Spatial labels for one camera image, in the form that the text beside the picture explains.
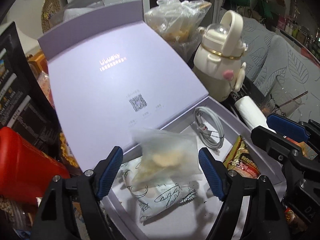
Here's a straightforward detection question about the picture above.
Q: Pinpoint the lilac open gift box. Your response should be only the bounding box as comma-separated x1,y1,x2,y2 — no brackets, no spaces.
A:
37,0,288,240

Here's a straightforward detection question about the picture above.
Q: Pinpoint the clear zip bag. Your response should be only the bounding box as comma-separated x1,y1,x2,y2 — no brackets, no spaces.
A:
132,128,202,186

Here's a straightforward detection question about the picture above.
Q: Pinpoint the white cable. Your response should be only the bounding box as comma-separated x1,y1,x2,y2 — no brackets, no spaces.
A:
193,106,226,150

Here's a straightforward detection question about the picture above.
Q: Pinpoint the white printed snack bag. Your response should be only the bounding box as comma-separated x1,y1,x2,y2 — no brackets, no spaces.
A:
118,157,197,223

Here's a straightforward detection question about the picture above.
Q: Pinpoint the leaf pattern cushion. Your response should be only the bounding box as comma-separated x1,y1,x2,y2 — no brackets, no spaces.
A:
254,35,319,122
242,17,275,66

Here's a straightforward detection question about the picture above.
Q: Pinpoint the glass mug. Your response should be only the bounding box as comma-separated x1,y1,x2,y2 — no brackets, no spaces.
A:
260,75,308,117

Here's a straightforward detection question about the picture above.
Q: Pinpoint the front leaf pattern cushion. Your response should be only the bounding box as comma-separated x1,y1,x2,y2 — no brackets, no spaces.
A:
254,35,319,122

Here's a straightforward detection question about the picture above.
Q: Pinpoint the red plastic container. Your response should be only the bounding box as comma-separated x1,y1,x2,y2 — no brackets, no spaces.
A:
0,127,70,205

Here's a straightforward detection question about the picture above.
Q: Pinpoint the white paper roll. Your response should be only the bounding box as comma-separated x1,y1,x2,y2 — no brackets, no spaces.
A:
234,96,275,133

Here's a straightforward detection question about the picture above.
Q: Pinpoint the plastic bag of snacks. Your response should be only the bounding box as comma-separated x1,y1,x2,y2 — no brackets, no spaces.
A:
144,0,212,62

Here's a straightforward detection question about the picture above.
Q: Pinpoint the brown nut snack bag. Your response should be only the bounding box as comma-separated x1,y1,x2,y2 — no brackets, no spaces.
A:
223,136,260,179

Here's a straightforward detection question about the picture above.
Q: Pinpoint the cream rabbit water bottle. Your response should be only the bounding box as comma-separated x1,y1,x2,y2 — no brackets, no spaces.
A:
193,10,248,102

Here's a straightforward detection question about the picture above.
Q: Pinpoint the rear leaf pattern cushion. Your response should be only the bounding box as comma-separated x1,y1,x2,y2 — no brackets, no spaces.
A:
242,17,275,66

